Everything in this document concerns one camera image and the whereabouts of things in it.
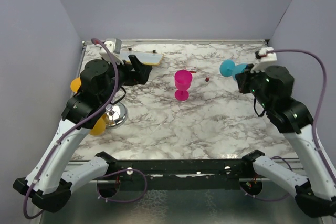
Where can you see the blue plastic wine glass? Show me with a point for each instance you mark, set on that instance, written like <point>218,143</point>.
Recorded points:
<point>229,69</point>

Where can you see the yellow wine glass front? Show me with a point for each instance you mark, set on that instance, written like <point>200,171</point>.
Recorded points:
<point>99,126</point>

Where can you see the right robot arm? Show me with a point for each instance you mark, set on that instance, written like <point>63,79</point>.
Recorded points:
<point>271,86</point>

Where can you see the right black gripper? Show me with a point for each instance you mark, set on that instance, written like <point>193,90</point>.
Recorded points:
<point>241,78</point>

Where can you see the red card box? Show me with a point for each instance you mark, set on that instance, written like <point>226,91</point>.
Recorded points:
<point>191,69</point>

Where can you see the pink plastic wine glass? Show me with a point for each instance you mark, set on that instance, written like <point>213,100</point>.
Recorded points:
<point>183,80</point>

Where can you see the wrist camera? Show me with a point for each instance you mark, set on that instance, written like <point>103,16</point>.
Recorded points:
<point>114,46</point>
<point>266,57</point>

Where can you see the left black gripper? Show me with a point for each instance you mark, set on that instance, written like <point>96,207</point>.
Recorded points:
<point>134,77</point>

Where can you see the chrome wine glass rack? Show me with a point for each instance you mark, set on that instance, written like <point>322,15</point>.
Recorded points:
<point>116,114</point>

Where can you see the yellow framed whiteboard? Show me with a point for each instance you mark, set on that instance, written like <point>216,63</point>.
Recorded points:
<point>146,58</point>

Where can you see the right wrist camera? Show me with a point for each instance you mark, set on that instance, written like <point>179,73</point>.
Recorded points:
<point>266,57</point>

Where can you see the yellow wine glass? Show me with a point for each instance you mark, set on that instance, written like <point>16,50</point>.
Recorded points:
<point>99,126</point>
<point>75,85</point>

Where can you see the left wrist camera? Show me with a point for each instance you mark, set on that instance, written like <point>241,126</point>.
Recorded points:
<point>114,46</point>

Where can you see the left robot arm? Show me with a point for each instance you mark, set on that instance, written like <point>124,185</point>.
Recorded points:
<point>49,186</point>

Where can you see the yellow wine glass rear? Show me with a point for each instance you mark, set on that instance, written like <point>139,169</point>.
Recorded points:
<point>75,85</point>

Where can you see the aluminium rail frame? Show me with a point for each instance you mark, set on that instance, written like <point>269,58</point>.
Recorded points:
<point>49,186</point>

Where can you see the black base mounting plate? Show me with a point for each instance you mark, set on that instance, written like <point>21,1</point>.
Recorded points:
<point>182,174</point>

